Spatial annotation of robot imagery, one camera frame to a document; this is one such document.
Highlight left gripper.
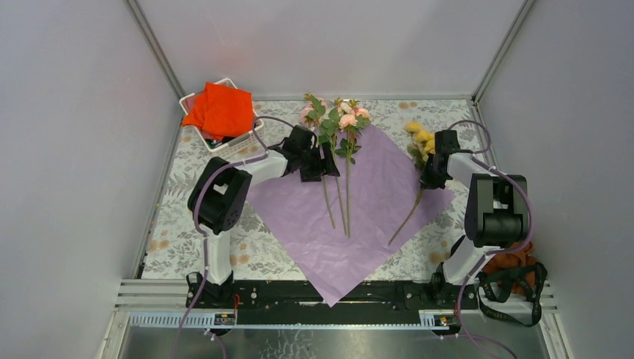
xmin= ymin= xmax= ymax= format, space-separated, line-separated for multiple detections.
xmin=296 ymin=141 xmax=338 ymax=182

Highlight yellow flower stem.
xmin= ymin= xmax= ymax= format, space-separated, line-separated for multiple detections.
xmin=388 ymin=121 xmax=435 ymax=245

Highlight pink white rose stems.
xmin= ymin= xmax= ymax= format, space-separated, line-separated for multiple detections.
xmin=328 ymin=98 xmax=371 ymax=238

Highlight pink flower stem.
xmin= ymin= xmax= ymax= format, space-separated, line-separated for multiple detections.
xmin=300 ymin=93 xmax=336 ymax=229

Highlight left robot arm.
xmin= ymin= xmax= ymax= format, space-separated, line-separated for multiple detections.
xmin=187 ymin=126 xmax=339 ymax=307

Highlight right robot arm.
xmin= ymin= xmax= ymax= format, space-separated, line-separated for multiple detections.
xmin=419 ymin=129 xmax=530 ymax=308

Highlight floral table cloth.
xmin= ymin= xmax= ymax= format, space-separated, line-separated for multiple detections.
xmin=141 ymin=99 xmax=481 ymax=280

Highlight orange cloth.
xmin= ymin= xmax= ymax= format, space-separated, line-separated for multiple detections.
xmin=182 ymin=82 xmax=255 ymax=141

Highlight brown cloth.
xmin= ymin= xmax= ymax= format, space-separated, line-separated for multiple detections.
xmin=482 ymin=242 xmax=538 ymax=295

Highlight black strap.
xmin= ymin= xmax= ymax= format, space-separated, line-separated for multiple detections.
xmin=470 ymin=261 xmax=549 ymax=328

